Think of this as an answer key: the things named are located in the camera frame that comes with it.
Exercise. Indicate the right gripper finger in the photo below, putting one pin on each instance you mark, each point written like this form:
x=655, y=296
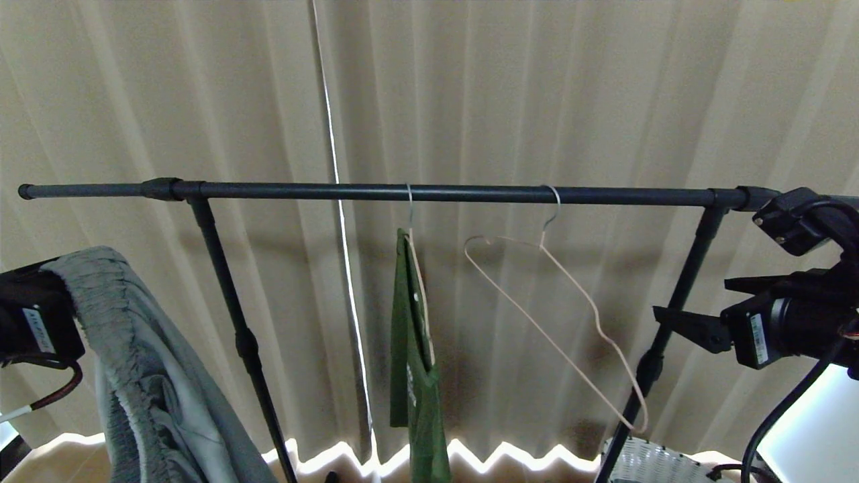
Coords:
x=704, y=332

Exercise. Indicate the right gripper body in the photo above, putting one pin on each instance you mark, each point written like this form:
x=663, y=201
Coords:
x=792, y=329

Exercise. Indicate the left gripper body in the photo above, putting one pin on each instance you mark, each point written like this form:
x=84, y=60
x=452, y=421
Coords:
x=33, y=315

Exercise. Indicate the pink clothes hanger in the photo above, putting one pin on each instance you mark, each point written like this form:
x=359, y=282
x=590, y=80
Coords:
x=409, y=208
x=645, y=412

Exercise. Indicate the pale grey shorts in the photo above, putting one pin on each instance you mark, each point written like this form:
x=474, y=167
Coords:
x=154, y=402

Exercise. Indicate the green long-sleeved shirt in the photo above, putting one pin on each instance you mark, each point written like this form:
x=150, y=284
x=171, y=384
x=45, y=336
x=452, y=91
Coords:
x=419, y=416

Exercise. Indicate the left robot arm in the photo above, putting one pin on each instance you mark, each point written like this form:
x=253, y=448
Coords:
x=13, y=414

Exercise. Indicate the white laundry basket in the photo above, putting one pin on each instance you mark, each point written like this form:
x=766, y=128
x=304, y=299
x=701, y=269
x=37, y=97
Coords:
x=644, y=463

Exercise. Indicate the black clothes rack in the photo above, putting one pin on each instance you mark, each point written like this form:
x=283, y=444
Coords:
x=470, y=194

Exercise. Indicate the beige curtain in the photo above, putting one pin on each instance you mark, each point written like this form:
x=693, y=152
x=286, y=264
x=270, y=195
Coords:
x=537, y=87

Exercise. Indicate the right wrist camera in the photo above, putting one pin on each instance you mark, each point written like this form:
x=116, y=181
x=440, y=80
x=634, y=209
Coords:
x=798, y=218

